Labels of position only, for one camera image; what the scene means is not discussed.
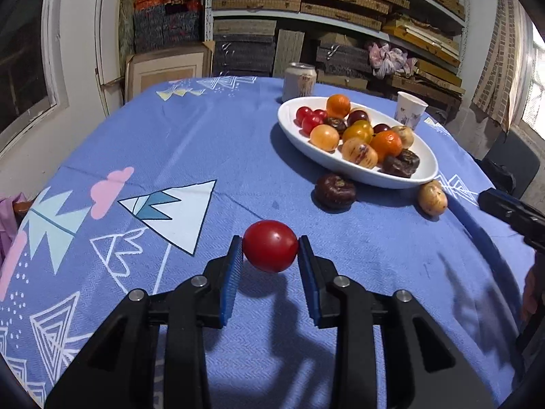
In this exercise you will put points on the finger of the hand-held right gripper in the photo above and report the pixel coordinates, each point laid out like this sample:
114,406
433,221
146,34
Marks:
506,198
511,217

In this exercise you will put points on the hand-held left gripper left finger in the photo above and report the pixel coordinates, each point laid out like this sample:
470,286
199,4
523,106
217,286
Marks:
232,281

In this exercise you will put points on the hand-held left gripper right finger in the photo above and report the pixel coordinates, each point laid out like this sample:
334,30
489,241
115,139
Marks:
308,281

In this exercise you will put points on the large red tomato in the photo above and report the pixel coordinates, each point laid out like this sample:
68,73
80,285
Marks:
269,246

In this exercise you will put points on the tan round pear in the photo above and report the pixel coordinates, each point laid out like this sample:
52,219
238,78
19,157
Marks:
432,197

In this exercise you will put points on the dark purple mangosteen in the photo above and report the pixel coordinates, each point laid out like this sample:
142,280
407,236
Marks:
335,191

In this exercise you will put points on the brown-spotted yellow pear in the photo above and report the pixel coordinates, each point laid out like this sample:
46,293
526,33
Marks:
403,135

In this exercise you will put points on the white oval plate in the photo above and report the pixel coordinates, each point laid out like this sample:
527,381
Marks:
323,159

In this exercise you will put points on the mandarin orange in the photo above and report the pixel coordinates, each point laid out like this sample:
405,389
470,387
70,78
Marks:
386,145
338,105

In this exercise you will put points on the spotted yellow passion fruit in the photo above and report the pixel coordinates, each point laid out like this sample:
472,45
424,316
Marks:
360,154

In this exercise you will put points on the dark red plum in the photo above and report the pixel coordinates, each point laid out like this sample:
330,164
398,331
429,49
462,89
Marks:
358,116
381,128

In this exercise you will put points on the smooth orange persimmon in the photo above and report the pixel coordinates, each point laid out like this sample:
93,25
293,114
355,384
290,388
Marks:
324,137

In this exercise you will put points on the red cherry tomato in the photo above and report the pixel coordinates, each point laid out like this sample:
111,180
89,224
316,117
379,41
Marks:
312,124
320,114
303,113

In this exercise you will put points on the yellow orange tomato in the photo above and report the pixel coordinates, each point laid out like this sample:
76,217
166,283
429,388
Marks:
358,131

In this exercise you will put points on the small dark purple passion fruit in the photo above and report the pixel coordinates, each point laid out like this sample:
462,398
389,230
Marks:
336,124

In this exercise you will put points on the person's right hand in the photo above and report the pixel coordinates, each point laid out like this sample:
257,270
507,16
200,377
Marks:
530,294

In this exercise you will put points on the black bag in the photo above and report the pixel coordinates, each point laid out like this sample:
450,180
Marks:
502,177

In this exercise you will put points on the black chair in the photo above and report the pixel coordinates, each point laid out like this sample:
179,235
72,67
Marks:
517,153

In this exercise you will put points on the bright side window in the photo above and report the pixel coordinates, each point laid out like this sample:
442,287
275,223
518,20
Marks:
534,93

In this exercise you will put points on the printed paper cup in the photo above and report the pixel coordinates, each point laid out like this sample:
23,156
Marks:
408,108

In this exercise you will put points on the beige patterned curtain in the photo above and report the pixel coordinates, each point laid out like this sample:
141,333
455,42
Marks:
498,64

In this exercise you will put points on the blue printed tablecloth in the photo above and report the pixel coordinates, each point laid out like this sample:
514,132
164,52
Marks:
238,145

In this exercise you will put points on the pink cloth bundle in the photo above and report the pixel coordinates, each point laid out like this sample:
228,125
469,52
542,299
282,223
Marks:
389,57

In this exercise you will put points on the silver drink can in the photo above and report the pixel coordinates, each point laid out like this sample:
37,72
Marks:
298,83

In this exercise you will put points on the stack of dark brown boxes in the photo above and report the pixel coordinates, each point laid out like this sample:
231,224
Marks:
340,57

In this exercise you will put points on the framed picture in cardboard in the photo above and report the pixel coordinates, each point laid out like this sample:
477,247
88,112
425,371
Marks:
168,72

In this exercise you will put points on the wooden chair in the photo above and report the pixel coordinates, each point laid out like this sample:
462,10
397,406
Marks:
22,208

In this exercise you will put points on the stack of dark grey boxes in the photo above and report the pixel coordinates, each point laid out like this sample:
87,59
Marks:
242,55

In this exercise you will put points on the purple cloth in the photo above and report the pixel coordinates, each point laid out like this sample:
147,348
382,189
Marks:
8,221

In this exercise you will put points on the upright tan ribbed box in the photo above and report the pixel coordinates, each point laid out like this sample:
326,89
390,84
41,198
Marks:
289,49

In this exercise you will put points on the stack of blue patterned boxes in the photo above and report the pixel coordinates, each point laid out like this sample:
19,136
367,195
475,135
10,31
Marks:
166,25

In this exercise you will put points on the white leaning board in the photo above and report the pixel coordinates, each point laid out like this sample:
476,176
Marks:
102,42

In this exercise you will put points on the green patterned panel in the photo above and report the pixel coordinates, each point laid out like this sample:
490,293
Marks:
125,17

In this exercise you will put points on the window with white frame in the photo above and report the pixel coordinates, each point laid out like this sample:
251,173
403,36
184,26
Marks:
21,64

